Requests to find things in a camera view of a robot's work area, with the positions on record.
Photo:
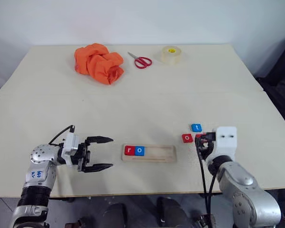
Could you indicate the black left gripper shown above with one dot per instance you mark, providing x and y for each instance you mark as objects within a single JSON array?
[{"x": 83, "y": 155}]

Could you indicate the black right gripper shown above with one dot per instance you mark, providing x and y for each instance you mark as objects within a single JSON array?
[{"x": 208, "y": 145}]

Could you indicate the red letter block b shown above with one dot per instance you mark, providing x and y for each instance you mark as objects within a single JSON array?
[{"x": 198, "y": 136}]

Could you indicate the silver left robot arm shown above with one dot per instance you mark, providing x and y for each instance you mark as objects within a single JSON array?
[{"x": 40, "y": 175}]

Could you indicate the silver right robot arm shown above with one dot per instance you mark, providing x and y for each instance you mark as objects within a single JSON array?
[{"x": 242, "y": 187}]

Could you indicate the blue letter block t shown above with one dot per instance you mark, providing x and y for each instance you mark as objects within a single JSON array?
[{"x": 196, "y": 127}]

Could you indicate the red letter block o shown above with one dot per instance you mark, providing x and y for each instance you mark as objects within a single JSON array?
[{"x": 187, "y": 137}]

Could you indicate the red letter block r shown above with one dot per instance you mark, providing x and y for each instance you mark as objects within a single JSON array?
[{"x": 129, "y": 150}]

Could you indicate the blue letter block o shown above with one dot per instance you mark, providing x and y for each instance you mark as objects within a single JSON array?
[{"x": 139, "y": 150}]

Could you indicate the wooden letter tray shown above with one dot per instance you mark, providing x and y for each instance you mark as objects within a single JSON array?
[{"x": 156, "y": 154}]

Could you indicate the crumpled orange cloth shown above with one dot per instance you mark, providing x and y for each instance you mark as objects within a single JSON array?
[{"x": 98, "y": 63}]

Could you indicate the clear packing tape roll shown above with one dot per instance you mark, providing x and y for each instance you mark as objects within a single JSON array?
[{"x": 171, "y": 55}]

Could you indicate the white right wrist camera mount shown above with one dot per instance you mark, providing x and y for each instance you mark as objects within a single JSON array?
[{"x": 226, "y": 140}]

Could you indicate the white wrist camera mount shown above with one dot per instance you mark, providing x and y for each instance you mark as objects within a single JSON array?
[
  {"x": 70, "y": 148},
  {"x": 226, "y": 140}
]

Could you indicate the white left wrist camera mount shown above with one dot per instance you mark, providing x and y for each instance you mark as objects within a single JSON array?
[{"x": 70, "y": 148}]

